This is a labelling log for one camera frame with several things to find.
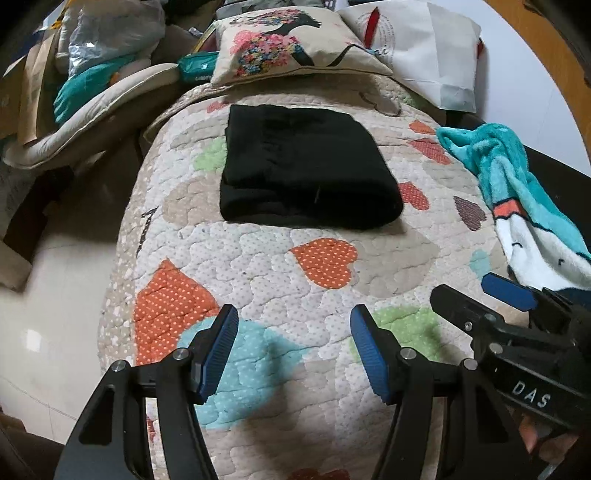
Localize black pants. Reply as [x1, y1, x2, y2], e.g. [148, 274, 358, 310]
[219, 104, 404, 230]

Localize teal folded cloth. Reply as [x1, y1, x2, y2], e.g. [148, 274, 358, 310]
[53, 62, 139, 124]

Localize floral print cushion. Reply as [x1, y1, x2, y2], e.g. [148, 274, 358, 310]
[210, 7, 394, 87]

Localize person's right hand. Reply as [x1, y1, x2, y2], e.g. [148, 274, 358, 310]
[517, 411, 578, 468]

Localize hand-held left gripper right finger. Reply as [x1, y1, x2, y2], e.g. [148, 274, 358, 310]
[349, 305, 530, 480]

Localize beige padded cushion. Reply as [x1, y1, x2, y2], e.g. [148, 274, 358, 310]
[2, 62, 181, 169]

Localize quilted heart-pattern blanket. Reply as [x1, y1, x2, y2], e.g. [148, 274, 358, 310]
[97, 74, 513, 480]

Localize clear plastic bag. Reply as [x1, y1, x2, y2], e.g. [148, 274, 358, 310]
[55, 0, 164, 77]

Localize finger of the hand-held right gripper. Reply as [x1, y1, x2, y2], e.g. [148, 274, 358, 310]
[429, 284, 509, 352]
[481, 272, 540, 312]

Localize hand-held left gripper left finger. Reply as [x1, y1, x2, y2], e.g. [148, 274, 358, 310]
[54, 304, 240, 480]

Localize brown paper bag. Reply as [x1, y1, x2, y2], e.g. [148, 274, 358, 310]
[18, 34, 61, 146]

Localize white paper bag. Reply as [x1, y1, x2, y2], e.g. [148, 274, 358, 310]
[339, 2, 483, 113]

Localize teal fleece blanket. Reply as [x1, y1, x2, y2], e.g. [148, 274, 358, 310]
[435, 122, 591, 291]

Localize teal wipes packet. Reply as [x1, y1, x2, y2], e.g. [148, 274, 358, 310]
[178, 51, 221, 85]

